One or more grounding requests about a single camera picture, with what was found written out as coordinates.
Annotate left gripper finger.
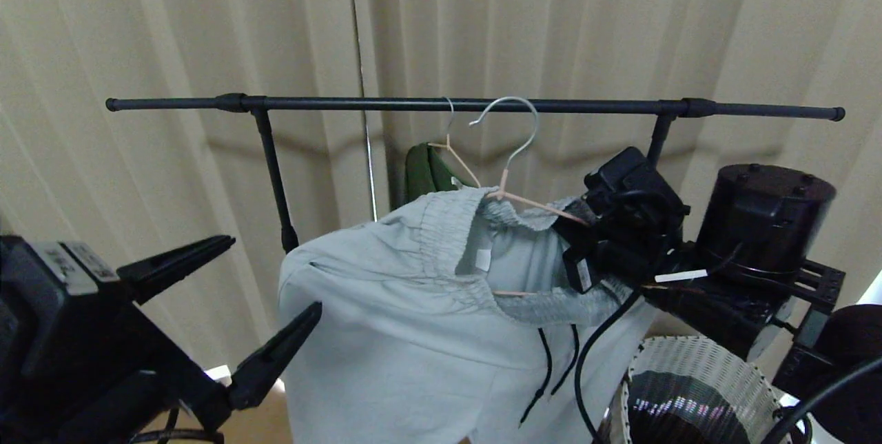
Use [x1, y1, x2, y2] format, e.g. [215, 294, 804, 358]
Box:
[226, 301, 323, 412]
[116, 234, 237, 305]

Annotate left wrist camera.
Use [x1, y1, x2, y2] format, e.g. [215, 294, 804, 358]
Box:
[0, 235, 135, 396]

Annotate black clothes rack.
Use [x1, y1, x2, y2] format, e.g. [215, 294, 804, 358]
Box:
[105, 92, 845, 256]

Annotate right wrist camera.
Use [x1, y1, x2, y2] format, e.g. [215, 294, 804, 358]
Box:
[581, 145, 691, 238]

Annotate pale grey garment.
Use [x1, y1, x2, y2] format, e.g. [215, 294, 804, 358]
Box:
[277, 186, 660, 444]

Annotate green shirt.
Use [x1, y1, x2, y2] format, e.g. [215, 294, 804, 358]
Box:
[404, 142, 478, 205]

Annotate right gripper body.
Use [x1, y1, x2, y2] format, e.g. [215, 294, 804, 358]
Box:
[562, 232, 664, 294]

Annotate white laundry basket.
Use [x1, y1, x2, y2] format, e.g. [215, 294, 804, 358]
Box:
[605, 335, 794, 444]

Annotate beige curtain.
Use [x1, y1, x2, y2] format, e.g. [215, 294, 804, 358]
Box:
[0, 0, 882, 390]

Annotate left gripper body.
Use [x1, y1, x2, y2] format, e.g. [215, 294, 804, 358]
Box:
[54, 292, 234, 444]

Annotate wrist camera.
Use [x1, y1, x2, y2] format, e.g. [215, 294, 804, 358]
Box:
[0, 235, 135, 396]
[581, 145, 691, 238]

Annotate black cable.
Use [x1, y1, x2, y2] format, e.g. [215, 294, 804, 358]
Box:
[573, 287, 646, 444]
[130, 408, 226, 444]
[760, 356, 882, 444]

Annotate pink clothes hanger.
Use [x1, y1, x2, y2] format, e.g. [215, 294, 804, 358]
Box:
[427, 97, 484, 191]
[469, 96, 591, 298]

